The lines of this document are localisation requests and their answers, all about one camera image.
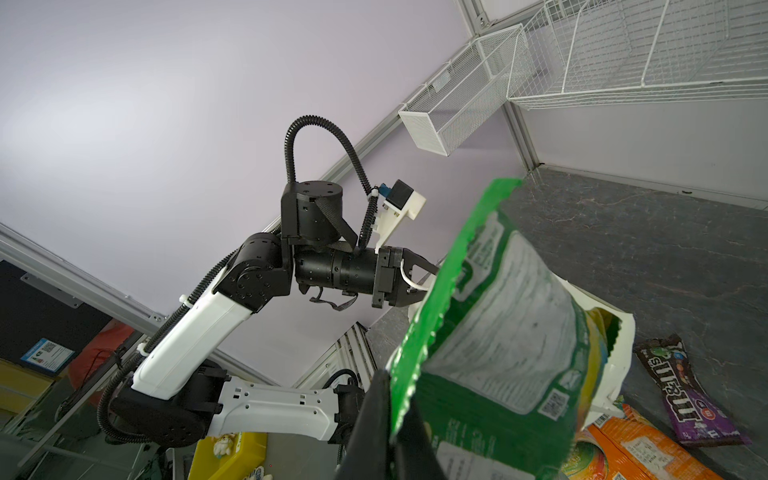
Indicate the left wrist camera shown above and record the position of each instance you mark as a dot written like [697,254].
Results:
[398,202]

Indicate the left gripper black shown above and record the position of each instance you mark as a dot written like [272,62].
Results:
[394,263]

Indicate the white mesh box basket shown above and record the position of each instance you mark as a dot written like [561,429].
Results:
[468,90]

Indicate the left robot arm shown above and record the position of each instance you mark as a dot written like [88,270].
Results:
[172,393]

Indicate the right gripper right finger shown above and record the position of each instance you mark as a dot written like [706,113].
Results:
[414,458]

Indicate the purple M&M's packet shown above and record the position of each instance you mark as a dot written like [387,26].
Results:
[696,419]

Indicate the long white wire basket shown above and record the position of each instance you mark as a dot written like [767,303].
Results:
[594,53]

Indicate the illustrated paper gift bag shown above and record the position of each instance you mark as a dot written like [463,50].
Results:
[531,345]

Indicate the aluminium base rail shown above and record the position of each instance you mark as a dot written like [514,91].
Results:
[351,351]

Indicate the orange Fox's candy bag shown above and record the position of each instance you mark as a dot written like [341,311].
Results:
[630,447]

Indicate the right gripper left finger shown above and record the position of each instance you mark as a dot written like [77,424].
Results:
[368,450]

